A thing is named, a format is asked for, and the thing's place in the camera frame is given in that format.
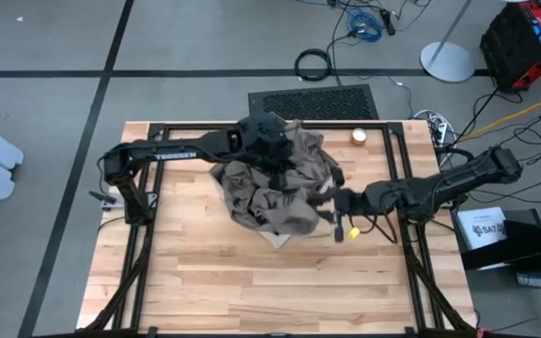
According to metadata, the black power strip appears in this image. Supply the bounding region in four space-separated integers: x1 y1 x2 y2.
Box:
379 8 396 37

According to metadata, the red and black equipment case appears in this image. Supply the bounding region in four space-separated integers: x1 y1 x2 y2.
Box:
479 0 541 93

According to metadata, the floor stand with round base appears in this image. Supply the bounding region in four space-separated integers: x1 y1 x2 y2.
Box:
419 0 476 84

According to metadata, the black aluminium rig frame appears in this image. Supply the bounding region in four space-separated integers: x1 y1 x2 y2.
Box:
80 120 476 338

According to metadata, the black side table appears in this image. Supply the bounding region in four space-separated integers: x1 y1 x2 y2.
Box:
457 208 541 290

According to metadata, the blue coiled cable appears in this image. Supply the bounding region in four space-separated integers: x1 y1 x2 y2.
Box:
347 9 383 43

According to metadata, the khaki jacket with dark lining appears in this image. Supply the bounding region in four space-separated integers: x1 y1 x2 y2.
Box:
213 117 347 236

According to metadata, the white printed cardboard box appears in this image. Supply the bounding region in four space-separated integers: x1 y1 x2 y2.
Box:
456 206 507 251

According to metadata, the white power strip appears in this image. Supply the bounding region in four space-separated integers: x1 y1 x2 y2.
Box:
432 119 449 145

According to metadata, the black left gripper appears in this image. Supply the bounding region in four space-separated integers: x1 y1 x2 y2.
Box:
237 111 296 165

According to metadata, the yellow floor cable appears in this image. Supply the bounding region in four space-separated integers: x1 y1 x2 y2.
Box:
457 87 541 142

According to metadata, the black perforated floor mat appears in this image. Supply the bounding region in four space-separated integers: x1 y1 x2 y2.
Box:
247 84 379 121

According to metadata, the black coiled cable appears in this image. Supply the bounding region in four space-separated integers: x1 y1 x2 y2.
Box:
293 48 332 83

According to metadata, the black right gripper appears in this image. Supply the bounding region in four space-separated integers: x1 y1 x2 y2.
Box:
329 166 371 243

